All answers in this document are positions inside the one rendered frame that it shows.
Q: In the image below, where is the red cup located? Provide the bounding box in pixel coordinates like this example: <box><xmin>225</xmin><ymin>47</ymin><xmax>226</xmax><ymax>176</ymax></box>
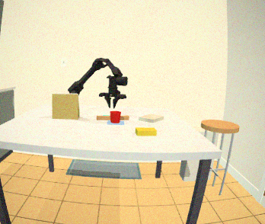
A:
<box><xmin>110</xmin><ymin>111</ymin><xmax>121</xmax><ymax>123</ymax></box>

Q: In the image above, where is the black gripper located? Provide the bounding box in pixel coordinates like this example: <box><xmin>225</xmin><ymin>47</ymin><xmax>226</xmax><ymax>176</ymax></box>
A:
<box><xmin>99</xmin><ymin>85</ymin><xmax>126</xmax><ymax>109</ymax></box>

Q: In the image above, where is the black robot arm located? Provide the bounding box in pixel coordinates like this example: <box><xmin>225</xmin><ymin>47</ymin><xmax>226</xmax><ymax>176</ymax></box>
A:
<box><xmin>68</xmin><ymin>58</ymin><xmax>128</xmax><ymax>96</ymax></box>

